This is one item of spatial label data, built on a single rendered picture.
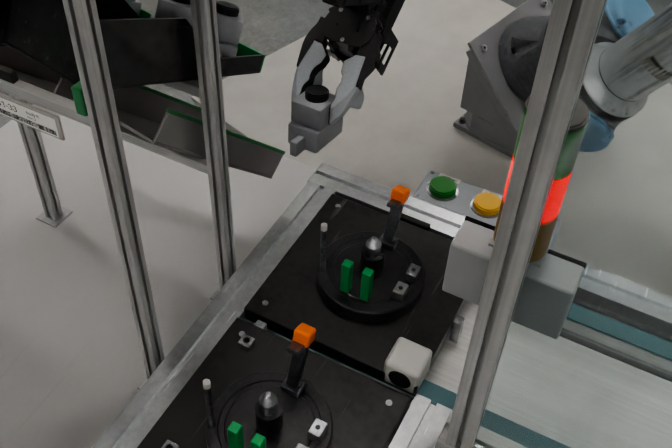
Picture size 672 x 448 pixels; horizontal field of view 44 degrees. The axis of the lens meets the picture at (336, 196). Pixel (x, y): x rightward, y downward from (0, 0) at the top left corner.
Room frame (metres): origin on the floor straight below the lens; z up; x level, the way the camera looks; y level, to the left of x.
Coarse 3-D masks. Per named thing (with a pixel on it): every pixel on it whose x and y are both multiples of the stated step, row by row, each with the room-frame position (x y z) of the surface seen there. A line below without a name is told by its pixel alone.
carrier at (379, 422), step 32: (224, 352) 0.58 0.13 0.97; (256, 352) 0.58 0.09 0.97; (192, 384) 0.53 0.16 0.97; (224, 384) 0.54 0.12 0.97; (256, 384) 0.53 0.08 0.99; (320, 384) 0.54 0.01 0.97; (352, 384) 0.54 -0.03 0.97; (192, 416) 0.49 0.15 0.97; (224, 416) 0.48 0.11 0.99; (256, 416) 0.47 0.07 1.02; (288, 416) 0.49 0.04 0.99; (320, 416) 0.49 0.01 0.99; (352, 416) 0.50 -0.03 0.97; (384, 416) 0.50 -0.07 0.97
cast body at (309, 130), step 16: (304, 96) 0.82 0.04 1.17; (320, 96) 0.81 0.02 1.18; (304, 112) 0.80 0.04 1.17; (320, 112) 0.79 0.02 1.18; (288, 128) 0.80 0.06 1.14; (304, 128) 0.79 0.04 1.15; (320, 128) 0.79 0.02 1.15; (336, 128) 0.82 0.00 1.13; (304, 144) 0.79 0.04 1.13; (320, 144) 0.79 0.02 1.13
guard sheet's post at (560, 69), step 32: (576, 0) 0.48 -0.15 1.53; (576, 32) 0.47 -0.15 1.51; (544, 64) 0.48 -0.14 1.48; (576, 64) 0.47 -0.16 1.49; (544, 96) 0.48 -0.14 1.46; (576, 96) 0.48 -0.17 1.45; (544, 128) 0.48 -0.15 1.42; (544, 160) 0.47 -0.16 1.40; (512, 192) 0.48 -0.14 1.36; (544, 192) 0.47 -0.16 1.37; (512, 224) 0.48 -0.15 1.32; (512, 256) 0.47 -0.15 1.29; (512, 288) 0.47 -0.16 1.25; (480, 320) 0.48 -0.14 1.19; (480, 352) 0.48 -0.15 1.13; (480, 384) 0.47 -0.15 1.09; (480, 416) 0.47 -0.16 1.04
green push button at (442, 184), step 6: (432, 180) 0.90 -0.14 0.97; (438, 180) 0.90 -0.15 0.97; (444, 180) 0.90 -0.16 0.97; (450, 180) 0.90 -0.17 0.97; (432, 186) 0.89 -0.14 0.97; (438, 186) 0.89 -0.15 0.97; (444, 186) 0.89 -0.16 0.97; (450, 186) 0.89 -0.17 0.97; (456, 186) 0.89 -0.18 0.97; (432, 192) 0.88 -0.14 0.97; (438, 192) 0.88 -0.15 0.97; (444, 192) 0.88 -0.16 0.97; (450, 192) 0.88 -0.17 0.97; (444, 198) 0.87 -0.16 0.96
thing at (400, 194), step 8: (392, 192) 0.77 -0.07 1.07; (400, 192) 0.77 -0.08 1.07; (408, 192) 0.77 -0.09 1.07; (392, 200) 0.76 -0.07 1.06; (400, 200) 0.76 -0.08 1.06; (392, 208) 0.75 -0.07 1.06; (400, 208) 0.76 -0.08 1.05; (392, 216) 0.76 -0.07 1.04; (400, 216) 0.76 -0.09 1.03; (392, 224) 0.75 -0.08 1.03; (384, 232) 0.75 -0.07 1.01; (392, 232) 0.75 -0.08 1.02; (392, 240) 0.75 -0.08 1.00
